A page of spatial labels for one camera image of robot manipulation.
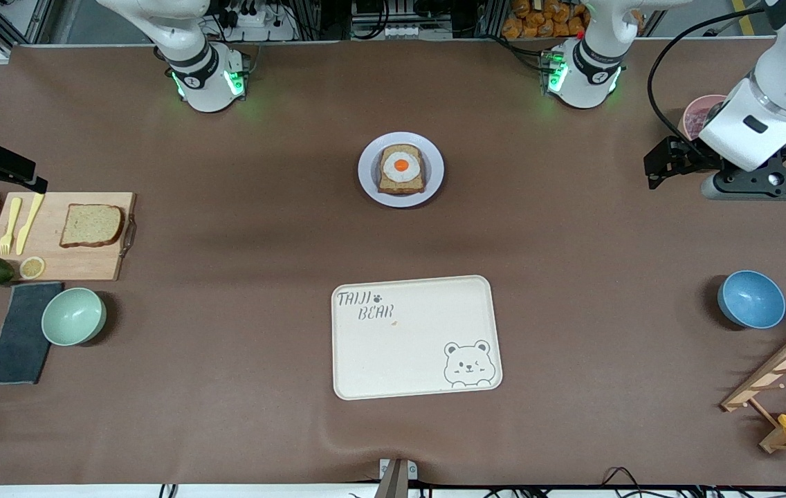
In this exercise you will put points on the yellow plastic knife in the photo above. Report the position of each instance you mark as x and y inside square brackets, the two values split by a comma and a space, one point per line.
[28, 225]

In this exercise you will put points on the plain brown bread slice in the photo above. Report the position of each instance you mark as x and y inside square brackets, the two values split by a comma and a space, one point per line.
[92, 225]

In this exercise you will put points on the blue bowl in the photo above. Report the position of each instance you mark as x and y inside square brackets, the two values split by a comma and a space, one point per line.
[751, 299]

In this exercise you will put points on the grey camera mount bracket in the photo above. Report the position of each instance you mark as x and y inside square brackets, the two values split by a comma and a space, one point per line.
[393, 481]

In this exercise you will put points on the brown table mat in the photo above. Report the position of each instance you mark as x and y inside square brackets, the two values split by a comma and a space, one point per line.
[227, 207]

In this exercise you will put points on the lemon slice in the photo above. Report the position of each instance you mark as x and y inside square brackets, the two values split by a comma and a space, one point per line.
[32, 268]

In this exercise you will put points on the toasted bread slice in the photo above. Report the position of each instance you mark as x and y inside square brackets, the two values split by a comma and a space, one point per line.
[400, 189]

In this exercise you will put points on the fried egg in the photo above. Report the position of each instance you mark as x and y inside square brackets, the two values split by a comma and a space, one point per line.
[401, 165]

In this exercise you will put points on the clear ice cubes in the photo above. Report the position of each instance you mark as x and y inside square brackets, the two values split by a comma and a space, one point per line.
[699, 121]

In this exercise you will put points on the orange snack bags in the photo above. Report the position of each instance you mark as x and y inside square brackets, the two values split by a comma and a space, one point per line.
[538, 24]

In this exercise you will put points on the wooden cutting board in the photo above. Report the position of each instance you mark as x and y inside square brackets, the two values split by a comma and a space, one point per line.
[81, 263]

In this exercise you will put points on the white power strip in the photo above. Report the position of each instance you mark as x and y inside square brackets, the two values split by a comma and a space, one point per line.
[405, 31]
[261, 28]

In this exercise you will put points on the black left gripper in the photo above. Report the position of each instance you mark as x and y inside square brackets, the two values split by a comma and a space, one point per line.
[690, 158]

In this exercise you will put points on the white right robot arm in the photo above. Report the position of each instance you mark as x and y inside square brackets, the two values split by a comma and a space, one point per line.
[206, 83]

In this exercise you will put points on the yellow plastic fork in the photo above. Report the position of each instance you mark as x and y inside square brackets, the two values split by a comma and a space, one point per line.
[14, 214]

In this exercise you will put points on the dark grey cloth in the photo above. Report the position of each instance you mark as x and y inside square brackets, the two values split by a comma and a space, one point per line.
[16, 346]

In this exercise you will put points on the mint green bowl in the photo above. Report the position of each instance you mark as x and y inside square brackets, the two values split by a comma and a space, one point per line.
[73, 317]

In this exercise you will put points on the cream tray with bear print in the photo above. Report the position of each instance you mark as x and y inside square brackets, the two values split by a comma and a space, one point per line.
[407, 360]

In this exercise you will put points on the wooden drying rack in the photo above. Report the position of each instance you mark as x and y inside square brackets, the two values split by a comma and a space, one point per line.
[780, 366]

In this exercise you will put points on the pink bowl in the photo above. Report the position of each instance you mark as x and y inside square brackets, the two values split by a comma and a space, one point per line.
[688, 114]

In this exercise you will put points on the round pale lavender plate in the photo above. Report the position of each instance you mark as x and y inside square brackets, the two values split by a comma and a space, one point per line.
[367, 181]

